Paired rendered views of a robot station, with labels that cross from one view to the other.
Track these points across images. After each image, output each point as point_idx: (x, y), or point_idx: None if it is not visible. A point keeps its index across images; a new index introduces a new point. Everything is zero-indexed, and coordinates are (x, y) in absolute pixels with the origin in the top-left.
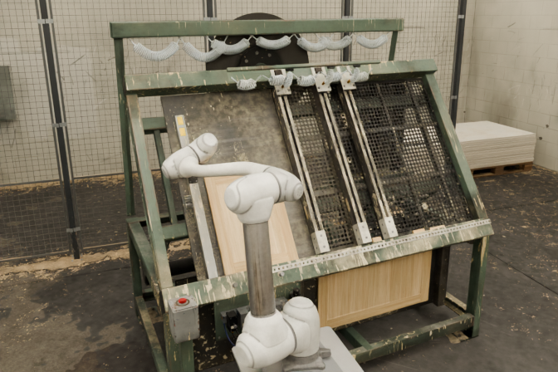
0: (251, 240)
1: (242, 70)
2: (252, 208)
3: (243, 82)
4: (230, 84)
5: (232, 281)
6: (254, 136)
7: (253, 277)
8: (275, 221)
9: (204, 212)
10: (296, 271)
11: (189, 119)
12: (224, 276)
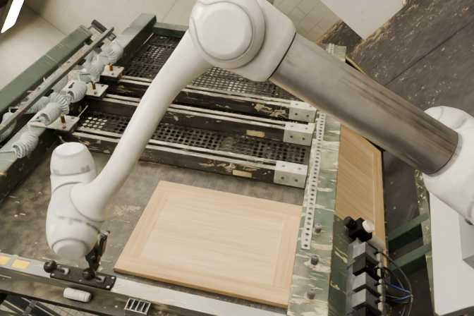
0: (318, 68)
1: (2, 132)
2: (266, 11)
3: (19, 142)
4: (7, 171)
5: (301, 296)
6: None
7: (386, 111)
8: (235, 209)
9: None
10: (319, 212)
11: (10, 250)
12: (290, 304)
